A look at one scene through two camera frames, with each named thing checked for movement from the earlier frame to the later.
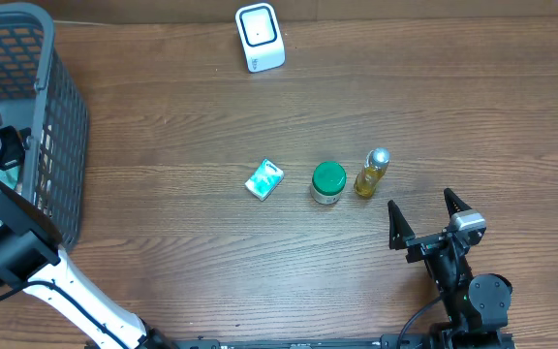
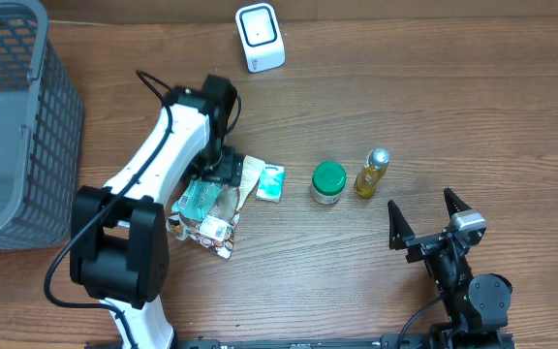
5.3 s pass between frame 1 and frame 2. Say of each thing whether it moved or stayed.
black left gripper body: moved
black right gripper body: stayed
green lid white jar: stayed
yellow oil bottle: stayed
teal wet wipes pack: moved
